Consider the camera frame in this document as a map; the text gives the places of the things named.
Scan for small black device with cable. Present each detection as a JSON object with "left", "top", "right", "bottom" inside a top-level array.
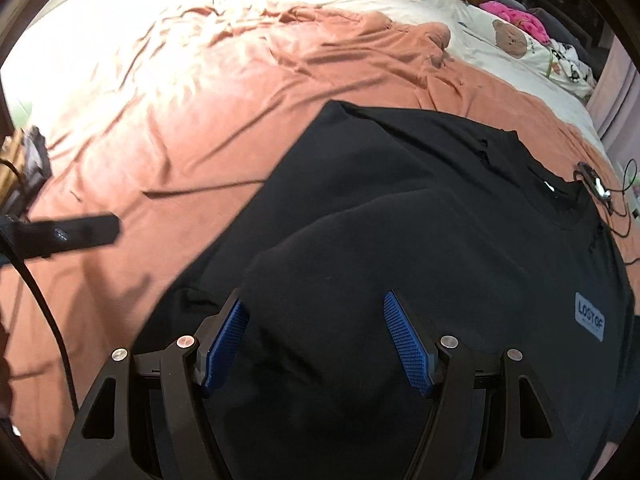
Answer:
[{"left": 572, "top": 160, "right": 640, "bottom": 266}]

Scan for grey cushion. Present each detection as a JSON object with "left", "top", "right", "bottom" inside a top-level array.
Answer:
[{"left": 530, "top": 7, "right": 606, "bottom": 76}]

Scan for pink plush cloth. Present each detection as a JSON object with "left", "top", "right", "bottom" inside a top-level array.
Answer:
[{"left": 480, "top": 0, "right": 551, "bottom": 43}]

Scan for black white patterned cloth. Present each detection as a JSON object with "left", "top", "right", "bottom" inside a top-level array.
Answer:
[{"left": 547, "top": 42, "right": 598, "bottom": 101}]

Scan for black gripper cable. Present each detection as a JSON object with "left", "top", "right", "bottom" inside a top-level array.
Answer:
[{"left": 0, "top": 220, "right": 81, "bottom": 411}]

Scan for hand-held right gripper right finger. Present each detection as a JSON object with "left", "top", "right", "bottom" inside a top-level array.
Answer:
[{"left": 382, "top": 289, "right": 581, "bottom": 480}]

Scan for black t-shirt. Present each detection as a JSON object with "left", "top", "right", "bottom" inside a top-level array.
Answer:
[{"left": 135, "top": 100, "right": 636, "bottom": 480}]

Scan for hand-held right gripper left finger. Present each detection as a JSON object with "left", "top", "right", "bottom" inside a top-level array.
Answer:
[{"left": 55, "top": 289, "right": 251, "bottom": 480}]

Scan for orange blanket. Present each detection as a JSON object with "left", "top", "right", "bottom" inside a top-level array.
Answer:
[{"left": 0, "top": 5, "right": 616, "bottom": 466}]

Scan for pink curtain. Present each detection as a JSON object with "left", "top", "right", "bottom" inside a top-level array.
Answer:
[{"left": 585, "top": 40, "right": 640, "bottom": 171}]

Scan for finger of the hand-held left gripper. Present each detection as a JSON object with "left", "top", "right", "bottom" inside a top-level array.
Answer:
[{"left": 0, "top": 213, "right": 121, "bottom": 261}]

